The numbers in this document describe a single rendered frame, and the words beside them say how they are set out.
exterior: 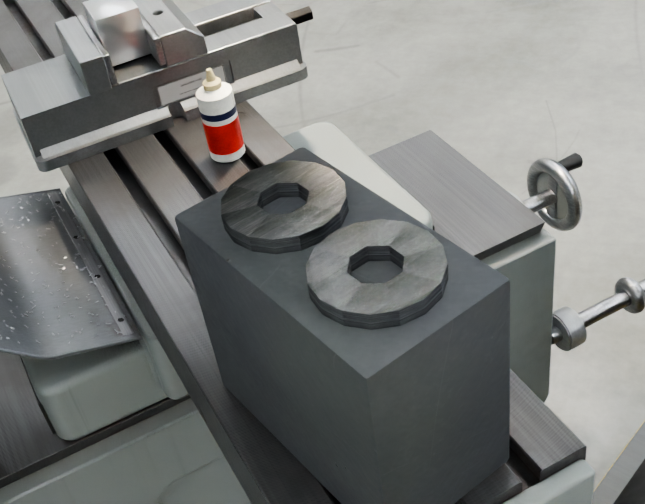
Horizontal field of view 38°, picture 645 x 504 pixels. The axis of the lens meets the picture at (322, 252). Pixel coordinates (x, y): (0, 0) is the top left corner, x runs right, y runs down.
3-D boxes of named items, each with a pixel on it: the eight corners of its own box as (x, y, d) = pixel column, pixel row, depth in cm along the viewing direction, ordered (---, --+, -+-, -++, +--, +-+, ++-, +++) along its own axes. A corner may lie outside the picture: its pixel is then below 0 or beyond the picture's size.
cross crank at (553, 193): (551, 195, 150) (553, 134, 143) (600, 233, 142) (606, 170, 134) (468, 234, 146) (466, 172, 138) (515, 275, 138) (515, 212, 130)
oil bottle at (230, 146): (237, 139, 109) (218, 55, 102) (251, 155, 106) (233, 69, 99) (205, 151, 108) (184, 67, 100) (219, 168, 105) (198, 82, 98)
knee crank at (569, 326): (649, 280, 146) (653, 251, 142) (678, 302, 142) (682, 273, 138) (535, 339, 140) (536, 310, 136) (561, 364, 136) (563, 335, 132)
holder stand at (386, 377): (332, 314, 85) (300, 129, 72) (512, 459, 71) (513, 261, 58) (221, 385, 80) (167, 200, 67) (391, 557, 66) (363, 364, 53)
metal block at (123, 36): (136, 34, 115) (123, -12, 111) (151, 53, 111) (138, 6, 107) (96, 47, 114) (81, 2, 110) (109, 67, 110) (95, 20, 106)
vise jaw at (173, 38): (175, 15, 120) (167, -14, 117) (208, 53, 111) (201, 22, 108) (130, 29, 118) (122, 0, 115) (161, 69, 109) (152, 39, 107)
